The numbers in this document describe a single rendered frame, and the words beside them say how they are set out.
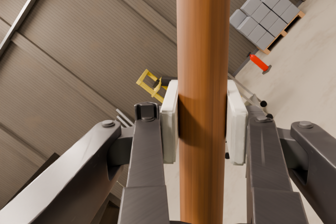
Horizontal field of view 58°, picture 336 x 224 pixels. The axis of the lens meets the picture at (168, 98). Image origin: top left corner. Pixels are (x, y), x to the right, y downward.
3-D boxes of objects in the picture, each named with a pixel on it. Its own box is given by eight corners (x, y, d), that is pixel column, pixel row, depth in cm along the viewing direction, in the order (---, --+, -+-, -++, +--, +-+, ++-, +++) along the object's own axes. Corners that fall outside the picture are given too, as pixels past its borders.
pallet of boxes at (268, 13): (293, 13, 725) (259, -18, 711) (305, 14, 651) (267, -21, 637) (260, 50, 755) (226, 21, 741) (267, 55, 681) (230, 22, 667)
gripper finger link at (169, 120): (175, 165, 16) (161, 164, 16) (180, 118, 23) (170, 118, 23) (174, 111, 15) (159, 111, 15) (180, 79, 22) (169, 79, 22)
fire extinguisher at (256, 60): (264, 76, 609) (245, 59, 602) (262, 73, 631) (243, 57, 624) (273, 67, 602) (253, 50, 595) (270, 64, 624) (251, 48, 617)
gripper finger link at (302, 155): (252, 139, 13) (323, 141, 13) (239, 104, 18) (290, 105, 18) (250, 169, 14) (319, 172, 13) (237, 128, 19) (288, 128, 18)
